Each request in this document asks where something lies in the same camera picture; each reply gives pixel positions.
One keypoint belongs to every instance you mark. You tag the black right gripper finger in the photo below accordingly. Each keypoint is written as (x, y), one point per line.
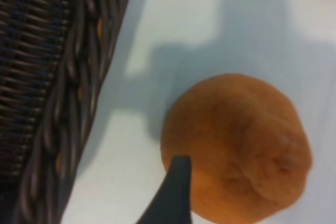
(176, 195)

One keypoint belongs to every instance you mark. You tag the orange fruit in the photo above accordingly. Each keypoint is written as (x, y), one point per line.
(241, 142)

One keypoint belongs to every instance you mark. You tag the dark brown woven basket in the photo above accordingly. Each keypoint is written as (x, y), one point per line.
(47, 90)

